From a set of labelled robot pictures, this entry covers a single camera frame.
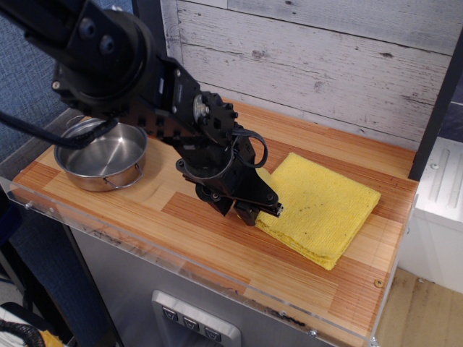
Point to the white ribbed side cabinet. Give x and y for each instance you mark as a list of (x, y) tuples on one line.
[(432, 245)]

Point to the dark left upright post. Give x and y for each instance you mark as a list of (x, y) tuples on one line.
[(149, 12)]

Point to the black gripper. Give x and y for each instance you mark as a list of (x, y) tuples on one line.
[(235, 183)]

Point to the silver dispenser button panel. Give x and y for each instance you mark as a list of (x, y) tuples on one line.
[(168, 308)]

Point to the yellow potato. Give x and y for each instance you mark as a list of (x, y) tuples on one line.
[(264, 175)]

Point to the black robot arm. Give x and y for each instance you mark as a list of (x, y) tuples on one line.
[(108, 66)]

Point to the dark right upright post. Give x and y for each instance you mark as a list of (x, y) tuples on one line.
[(437, 116)]

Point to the dark upright post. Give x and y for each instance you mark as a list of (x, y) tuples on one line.
[(149, 12), (437, 116)]

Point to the grey metal side rail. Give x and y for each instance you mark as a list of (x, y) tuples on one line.
[(19, 150)]

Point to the yellow object bottom left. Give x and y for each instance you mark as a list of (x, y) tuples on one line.
[(51, 340)]

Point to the clear acrylic edge guard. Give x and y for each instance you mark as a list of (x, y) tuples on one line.
[(159, 219)]

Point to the stainless steel pot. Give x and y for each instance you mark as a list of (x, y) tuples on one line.
[(113, 161)]

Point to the folded yellow cloth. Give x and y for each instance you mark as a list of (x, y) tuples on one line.
[(322, 210)]

